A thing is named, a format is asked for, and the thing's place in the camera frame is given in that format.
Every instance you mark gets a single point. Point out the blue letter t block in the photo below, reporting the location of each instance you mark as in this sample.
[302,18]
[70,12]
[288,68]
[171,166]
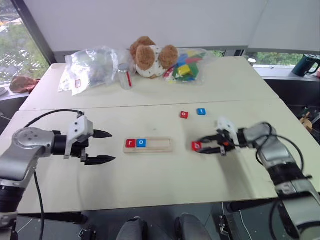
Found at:
[201,111]

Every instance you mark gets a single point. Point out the reddish brown cloth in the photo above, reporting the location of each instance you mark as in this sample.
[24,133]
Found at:
[23,84]

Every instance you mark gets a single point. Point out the red letter r block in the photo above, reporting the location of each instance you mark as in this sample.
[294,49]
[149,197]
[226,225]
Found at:
[130,143]

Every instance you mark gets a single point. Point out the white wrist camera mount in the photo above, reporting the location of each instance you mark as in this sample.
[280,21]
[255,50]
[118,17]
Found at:
[227,127]
[79,129]

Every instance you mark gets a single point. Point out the dark rounded left knee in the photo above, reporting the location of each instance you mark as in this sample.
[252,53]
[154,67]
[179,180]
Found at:
[132,228]

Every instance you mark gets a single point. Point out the blue letter o block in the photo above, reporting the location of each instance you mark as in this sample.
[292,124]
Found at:
[141,143]

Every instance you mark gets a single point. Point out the wooden letter tray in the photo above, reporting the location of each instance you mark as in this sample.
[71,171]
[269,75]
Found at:
[148,145]

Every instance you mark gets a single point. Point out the dark rounded knee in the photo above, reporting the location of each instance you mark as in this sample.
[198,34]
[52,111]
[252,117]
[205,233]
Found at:
[132,228]
[191,227]

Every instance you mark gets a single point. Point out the dark green mug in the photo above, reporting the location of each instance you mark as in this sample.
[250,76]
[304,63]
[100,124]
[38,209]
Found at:
[305,65]

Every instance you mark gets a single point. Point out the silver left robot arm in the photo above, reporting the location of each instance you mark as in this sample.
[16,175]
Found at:
[23,147]

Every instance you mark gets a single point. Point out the red letter o block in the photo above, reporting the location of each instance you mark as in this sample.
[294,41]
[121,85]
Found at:
[184,114]

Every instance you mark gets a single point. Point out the clear plastic bag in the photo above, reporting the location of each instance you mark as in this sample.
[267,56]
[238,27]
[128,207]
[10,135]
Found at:
[92,68]

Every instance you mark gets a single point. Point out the dark rounded right knee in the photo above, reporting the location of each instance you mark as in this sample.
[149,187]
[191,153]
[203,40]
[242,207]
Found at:
[191,227]

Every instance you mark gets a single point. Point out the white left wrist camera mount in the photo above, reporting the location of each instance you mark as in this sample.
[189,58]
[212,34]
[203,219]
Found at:
[79,129]

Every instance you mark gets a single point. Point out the bag of coloured blocks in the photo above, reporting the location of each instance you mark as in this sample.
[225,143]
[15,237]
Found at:
[187,66]

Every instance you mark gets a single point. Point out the brown teddy bear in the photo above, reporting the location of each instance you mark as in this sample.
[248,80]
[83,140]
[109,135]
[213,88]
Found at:
[152,58]

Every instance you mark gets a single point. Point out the red letter b block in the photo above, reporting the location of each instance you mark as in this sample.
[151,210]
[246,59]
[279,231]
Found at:
[196,146]

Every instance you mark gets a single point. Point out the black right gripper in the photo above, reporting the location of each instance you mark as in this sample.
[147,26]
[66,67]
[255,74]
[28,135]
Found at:
[225,143]

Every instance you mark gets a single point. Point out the clear jar with red label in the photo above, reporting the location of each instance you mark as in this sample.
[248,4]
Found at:
[125,76]

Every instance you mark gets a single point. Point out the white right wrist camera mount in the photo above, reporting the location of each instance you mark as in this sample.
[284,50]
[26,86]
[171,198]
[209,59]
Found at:
[227,127]

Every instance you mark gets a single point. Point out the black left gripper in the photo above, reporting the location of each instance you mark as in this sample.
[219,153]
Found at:
[79,148]

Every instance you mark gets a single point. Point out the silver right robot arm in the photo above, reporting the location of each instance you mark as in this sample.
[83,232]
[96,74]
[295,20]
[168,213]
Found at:
[285,170]

